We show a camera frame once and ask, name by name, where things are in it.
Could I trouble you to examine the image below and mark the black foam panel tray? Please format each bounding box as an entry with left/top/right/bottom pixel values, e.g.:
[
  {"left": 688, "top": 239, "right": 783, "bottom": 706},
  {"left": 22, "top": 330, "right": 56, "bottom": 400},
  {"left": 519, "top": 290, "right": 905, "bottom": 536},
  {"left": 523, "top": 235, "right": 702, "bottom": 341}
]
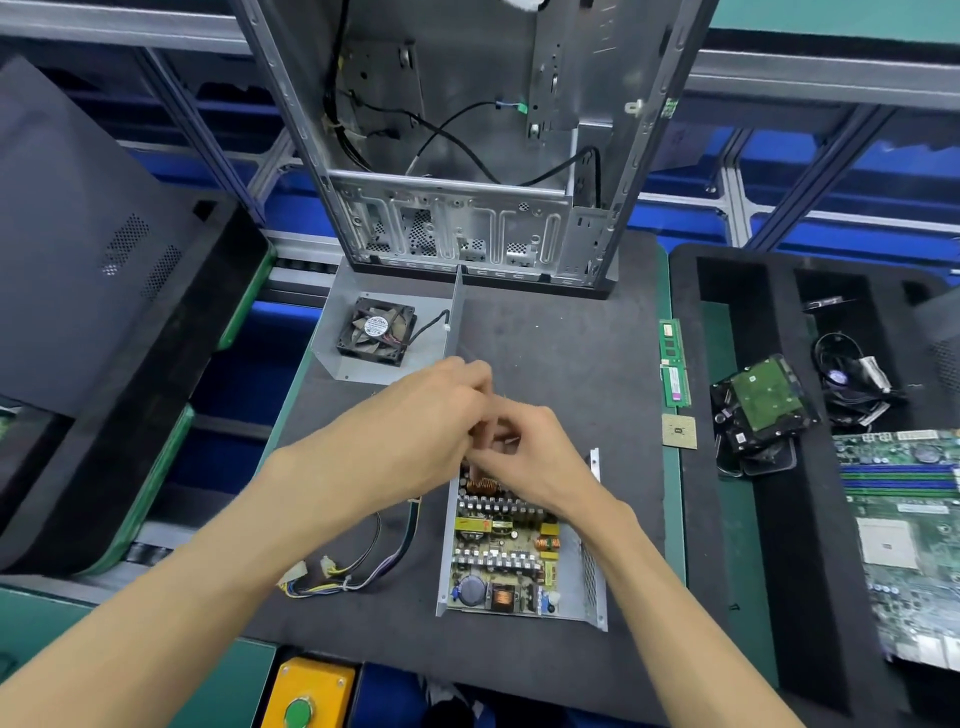
[{"left": 0, "top": 191, "right": 273, "bottom": 577}]

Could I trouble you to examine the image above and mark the yellow button box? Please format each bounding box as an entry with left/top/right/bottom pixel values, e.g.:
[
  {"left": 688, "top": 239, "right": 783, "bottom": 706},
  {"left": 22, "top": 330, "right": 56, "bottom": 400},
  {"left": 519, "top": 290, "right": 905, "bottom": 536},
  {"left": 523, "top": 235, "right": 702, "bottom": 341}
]
[{"left": 260, "top": 657, "right": 357, "bottom": 728}]

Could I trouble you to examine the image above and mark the grey metal computer case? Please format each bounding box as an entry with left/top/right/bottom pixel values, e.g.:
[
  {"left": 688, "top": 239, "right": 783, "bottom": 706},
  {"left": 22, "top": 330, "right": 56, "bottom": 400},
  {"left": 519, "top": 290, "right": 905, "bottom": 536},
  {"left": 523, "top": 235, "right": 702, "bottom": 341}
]
[{"left": 228, "top": 0, "right": 721, "bottom": 301}]

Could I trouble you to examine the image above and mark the green motherboard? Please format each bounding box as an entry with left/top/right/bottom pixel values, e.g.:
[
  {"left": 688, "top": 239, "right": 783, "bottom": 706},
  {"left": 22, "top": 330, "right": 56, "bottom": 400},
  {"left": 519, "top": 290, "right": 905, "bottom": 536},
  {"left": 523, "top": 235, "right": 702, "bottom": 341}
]
[{"left": 832, "top": 429, "right": 960, "bottom": 672}]

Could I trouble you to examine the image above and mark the black case cable bundle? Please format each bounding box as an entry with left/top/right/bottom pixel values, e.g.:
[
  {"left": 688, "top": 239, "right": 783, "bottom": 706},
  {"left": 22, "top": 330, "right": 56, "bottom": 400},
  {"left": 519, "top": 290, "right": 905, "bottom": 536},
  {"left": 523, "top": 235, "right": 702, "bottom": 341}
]
[{"left": 322, "top": 0, "right": 603, "bottom": 189}]

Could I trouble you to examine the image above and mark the power supply wire bundle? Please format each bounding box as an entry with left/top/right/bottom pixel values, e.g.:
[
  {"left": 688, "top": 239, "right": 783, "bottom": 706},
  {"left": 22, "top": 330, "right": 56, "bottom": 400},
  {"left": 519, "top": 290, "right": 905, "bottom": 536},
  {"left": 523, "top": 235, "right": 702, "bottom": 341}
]
[{"left": 277, "top": 498, "right": 423, "bottom": 600}]

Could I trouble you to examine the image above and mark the person's right forearm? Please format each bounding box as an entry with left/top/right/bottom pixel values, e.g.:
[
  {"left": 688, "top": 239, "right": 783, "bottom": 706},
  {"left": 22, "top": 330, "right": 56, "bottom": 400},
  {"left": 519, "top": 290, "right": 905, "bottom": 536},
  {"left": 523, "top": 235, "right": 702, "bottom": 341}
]
[{"left": 577, "top": 504, "right": 807, "bottom": 728}]

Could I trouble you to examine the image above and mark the grey metal power supply cover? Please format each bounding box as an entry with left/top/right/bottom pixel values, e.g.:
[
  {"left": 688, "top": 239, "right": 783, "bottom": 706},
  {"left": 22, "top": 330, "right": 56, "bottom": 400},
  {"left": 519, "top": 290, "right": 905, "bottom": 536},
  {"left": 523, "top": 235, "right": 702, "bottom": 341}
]
[{"left": 311, "top": 258, "right": 466, "bottom": 387}]

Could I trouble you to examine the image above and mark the hard drive with green board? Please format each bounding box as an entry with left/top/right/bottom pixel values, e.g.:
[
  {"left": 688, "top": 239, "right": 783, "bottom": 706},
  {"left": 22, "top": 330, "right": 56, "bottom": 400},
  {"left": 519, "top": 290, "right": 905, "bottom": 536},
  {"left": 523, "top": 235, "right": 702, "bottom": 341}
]
[{"left": 710, "top": 354, "right": 822, "bottom": 455}]

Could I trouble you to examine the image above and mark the square processor chip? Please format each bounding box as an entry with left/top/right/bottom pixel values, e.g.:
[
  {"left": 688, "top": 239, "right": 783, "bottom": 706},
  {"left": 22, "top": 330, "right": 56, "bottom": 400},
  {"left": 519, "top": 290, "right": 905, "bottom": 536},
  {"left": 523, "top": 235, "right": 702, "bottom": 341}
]
[{"left": 661, "top": 414, "right": 699, "bottom": 451}]

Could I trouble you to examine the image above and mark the black foam work mat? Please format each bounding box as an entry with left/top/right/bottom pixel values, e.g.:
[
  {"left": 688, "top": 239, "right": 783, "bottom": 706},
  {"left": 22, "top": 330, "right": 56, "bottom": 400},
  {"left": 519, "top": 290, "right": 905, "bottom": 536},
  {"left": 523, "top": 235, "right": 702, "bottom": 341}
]
[{"left": 240, "top": 232, "right": 670, "bottom": 726}]

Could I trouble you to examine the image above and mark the person's right hand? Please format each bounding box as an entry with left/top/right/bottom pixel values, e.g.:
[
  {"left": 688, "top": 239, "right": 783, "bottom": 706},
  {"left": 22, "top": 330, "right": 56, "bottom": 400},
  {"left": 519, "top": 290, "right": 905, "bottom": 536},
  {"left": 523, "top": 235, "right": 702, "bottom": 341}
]
[{"left": 465, "top": 397, "right": 637, "bottom": 543}]

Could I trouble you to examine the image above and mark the green memory stick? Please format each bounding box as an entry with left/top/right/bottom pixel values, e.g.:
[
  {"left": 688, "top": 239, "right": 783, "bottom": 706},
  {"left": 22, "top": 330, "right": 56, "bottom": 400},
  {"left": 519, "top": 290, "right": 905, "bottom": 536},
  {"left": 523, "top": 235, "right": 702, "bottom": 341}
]
[{"left": 659, "top": 318, "right": 693, "bottom": 410}]

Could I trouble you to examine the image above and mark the black cooling fan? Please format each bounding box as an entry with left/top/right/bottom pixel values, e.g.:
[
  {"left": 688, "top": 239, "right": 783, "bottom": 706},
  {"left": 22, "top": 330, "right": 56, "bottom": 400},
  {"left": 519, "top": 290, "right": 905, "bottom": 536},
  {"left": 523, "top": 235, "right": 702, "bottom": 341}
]
[{"left": 336, "top": 297, "right": 417, "bottom": 367}]

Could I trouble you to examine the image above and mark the open power supply unit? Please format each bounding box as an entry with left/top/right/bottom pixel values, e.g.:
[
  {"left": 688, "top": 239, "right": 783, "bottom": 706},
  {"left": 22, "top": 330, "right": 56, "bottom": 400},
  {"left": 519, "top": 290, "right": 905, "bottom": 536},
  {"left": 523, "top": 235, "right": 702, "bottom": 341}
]
[{"left": 436, "top": 448, "right": 609, "bottom": 633}]

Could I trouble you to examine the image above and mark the black foam parts tray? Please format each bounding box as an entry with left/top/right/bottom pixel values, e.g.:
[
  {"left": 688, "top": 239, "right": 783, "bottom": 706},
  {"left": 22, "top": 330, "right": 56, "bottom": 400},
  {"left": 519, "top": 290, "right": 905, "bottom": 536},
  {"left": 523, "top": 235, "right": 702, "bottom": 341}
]
[{"left": 669, "top": 243, "right": 960, "bottom": 728}]

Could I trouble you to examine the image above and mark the dark grey case side panel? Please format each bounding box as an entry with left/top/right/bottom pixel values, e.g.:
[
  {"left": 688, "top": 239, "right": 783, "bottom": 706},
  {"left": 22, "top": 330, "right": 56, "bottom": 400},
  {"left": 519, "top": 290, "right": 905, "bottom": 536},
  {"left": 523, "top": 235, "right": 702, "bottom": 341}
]
[{"left": 0, "top": 56, "right": 220, "bottom": 418}]

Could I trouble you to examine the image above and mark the black cooler with cables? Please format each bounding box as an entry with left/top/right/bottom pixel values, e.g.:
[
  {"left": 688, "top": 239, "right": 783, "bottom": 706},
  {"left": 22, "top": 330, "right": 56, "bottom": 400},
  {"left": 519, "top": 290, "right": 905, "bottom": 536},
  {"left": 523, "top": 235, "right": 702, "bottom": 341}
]
[{"left": 812, "top": 330, "right": 909, "bottom": 430}]

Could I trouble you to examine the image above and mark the person's left forearm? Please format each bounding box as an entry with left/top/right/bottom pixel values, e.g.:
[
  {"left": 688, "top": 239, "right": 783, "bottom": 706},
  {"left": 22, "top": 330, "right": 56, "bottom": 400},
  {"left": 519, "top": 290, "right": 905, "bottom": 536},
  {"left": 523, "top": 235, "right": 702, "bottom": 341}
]
[{"left": 0, "top": 450, "right": 354, "bottom": 728}]

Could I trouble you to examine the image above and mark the aluminium conveyor frame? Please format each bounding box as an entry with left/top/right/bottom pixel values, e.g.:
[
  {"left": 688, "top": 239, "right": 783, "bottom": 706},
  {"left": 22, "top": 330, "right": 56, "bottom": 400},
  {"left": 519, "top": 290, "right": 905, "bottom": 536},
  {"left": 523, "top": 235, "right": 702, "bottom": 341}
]
[{"left": 0, "top": 0, "right": 960, "bottom": 252}]

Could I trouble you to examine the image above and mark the person's left hand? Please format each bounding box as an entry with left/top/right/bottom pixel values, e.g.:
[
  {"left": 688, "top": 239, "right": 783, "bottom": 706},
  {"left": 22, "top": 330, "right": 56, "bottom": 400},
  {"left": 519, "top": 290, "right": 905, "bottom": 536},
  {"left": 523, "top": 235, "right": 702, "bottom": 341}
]
[{"left": 262, "top": 356, "right": 496, "bottom": 531}]

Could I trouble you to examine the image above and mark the grey perforated side panel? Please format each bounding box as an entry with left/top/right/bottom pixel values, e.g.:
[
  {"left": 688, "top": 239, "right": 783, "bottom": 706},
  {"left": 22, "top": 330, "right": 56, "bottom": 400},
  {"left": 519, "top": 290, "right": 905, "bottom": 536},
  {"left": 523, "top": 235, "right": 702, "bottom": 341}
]
[{"left": 911, "top": 288, "right": 960, "bottom": 400}]

